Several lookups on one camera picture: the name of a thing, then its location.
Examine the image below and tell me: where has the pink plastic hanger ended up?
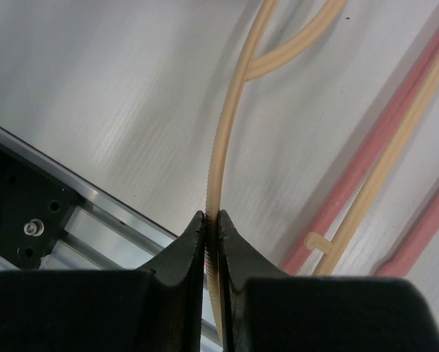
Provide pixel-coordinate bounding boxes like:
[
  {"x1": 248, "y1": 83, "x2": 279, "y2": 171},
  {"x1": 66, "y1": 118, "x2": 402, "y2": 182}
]
[{"x1": 280, "y1": 19, "x2": 439, "y2": 275}]

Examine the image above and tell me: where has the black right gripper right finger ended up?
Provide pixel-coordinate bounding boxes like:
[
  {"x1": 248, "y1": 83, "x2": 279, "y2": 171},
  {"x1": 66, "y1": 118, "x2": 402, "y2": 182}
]
[{"x1": 218, "y1": 211, "x2": 439, "y2": 351}]

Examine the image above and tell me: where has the aluminium front rail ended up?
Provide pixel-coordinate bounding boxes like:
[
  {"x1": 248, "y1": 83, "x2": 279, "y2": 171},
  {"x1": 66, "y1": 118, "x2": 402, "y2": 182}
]
[{"x1": 0, "y1": 128, "x2": 221, "y2": 351}]

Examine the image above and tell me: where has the beige plastic hanger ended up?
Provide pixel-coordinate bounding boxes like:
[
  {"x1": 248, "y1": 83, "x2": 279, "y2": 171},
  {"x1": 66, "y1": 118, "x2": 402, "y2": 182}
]
[{"x1": 204, "y1": 0, "x2": 439, "y2": 342}]

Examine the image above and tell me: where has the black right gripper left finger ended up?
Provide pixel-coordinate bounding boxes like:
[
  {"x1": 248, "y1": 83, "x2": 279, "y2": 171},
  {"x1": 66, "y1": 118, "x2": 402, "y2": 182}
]
[{"x1": 0, "y1": 212, "x2": 205, "y2": 351}]

